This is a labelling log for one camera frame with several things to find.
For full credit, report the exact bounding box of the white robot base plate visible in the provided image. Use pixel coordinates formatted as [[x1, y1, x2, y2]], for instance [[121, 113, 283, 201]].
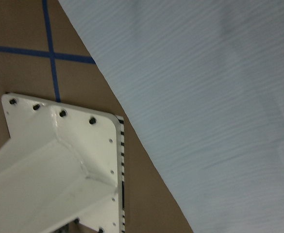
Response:
[[0, 93, 125, 233]]

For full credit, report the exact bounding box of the light blue button shirt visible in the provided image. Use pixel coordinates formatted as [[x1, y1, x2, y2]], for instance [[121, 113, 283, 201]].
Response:
[[60, 0, 284, 233]]

